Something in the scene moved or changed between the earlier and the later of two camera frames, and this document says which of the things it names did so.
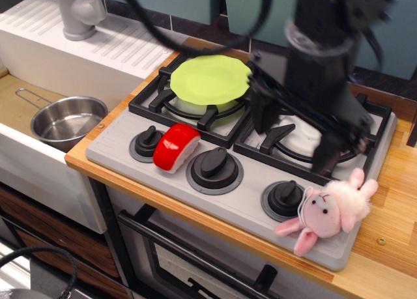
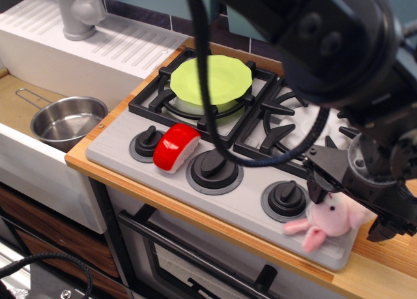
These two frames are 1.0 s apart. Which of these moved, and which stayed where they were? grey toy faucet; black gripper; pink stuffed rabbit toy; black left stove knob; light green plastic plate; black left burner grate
Moved: black gripper; pink stuffed rabbit toy
Stayed: light green plastic plate; black left burner grate; black left stove knob; grey toy faucet
